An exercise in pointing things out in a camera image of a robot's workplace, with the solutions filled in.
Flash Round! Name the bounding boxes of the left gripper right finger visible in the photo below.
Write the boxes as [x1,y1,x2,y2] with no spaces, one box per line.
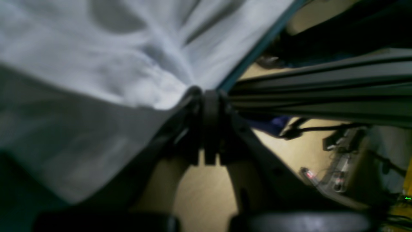
[211,91,374,232]

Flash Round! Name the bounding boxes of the teal table cloth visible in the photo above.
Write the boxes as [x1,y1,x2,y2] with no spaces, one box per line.
[0,0,306,232]

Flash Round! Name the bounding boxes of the white T-shirt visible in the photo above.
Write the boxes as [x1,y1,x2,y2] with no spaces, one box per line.
[0,0,296,205]

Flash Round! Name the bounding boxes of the black power strip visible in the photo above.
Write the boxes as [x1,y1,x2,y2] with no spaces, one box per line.
[299,126,374,207]

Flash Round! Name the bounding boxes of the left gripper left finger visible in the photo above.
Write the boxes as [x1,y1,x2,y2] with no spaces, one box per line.
[32,87,203,232]

